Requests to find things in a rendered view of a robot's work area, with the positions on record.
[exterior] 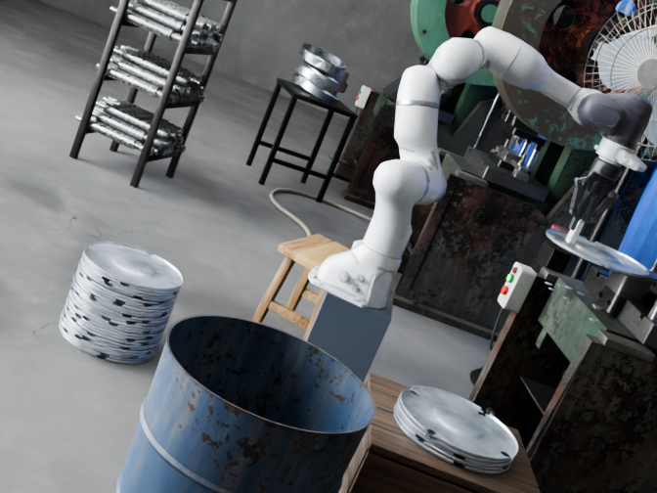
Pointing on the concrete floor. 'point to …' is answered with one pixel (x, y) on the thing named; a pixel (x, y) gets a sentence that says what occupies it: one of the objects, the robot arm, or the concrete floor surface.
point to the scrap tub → (245, 414)
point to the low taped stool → (319, 251)
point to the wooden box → (419, 459)
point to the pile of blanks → (114, 316)
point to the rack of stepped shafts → (153, 80)
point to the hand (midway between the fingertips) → (575, 231)
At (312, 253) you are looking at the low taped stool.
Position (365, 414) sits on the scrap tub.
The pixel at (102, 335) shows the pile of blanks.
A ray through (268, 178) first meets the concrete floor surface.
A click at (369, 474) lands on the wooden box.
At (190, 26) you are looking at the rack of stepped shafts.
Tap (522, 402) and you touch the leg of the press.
